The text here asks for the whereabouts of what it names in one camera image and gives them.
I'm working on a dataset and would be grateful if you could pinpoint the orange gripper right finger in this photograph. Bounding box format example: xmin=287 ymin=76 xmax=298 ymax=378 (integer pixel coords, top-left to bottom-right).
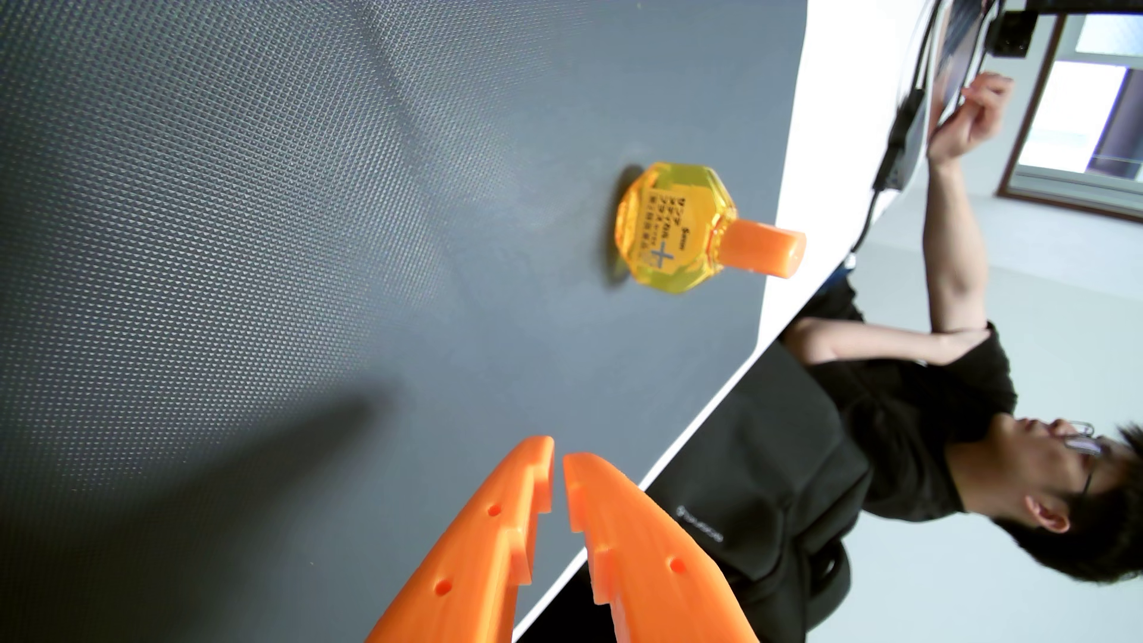
xmin=563 ymin=452 xmax=760 ymax=643

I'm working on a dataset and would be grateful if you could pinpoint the black cable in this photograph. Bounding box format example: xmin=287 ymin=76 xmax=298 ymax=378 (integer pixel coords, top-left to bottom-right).
xmin=850 ymin=0 xmax=948 ymax=255

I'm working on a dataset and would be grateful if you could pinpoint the black backpack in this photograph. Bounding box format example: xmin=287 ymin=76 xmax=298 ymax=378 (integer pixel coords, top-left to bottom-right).
xmin=518 ymin=339 xmax=875 ymax=643

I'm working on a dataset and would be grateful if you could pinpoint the brown framed window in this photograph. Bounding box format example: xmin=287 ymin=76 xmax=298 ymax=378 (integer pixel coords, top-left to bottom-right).
xmin=997 ymin=9 xmax=1143 ymax=224

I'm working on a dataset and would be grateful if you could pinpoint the person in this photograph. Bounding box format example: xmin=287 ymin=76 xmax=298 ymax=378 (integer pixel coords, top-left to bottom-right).
xmin=779 ymin=71 xmax=1143 ymax=586

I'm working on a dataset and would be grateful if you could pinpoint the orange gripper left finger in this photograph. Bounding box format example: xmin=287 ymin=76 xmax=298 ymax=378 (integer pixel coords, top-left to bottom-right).
xmin=365 ymin=435 xmax=555 ymax=643

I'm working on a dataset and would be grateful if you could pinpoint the dark grey textured mat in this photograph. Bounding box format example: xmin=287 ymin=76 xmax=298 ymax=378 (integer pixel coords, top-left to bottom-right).
xmin=0 ymin=0 xmax=809 ymax=643

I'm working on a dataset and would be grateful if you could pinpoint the yellow eyedrops bottle orange cap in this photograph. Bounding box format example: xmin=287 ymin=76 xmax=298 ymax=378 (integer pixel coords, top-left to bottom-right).
xmin=613 ymin=161 xmax=807 ymax=295

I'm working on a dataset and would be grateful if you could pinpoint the black box device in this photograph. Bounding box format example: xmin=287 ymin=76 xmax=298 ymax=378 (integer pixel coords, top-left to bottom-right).
xmin=985 ymin=9 xmax=1041 ymax=60

